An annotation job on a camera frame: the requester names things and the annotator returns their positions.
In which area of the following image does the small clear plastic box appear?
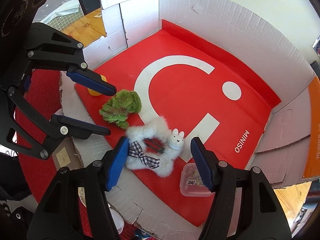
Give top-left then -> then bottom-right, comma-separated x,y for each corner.
180,163 -> 213,197

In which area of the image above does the white fluffy star hairclip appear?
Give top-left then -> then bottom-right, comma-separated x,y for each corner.
126,117 -> 185,178

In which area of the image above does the grey square case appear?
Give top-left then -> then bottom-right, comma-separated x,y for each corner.
52,138 -> 83,170

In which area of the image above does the clear round lid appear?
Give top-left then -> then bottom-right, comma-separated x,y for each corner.
108,204 -> 125,234

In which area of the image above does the red knitted table mat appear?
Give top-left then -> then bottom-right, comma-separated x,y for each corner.
11,92 -> 119,239

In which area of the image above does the small beige tag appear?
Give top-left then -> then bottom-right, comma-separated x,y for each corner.
94,13 -> 102,18

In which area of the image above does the orange white cardboard box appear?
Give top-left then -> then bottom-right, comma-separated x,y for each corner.
58,0 -> 320,240

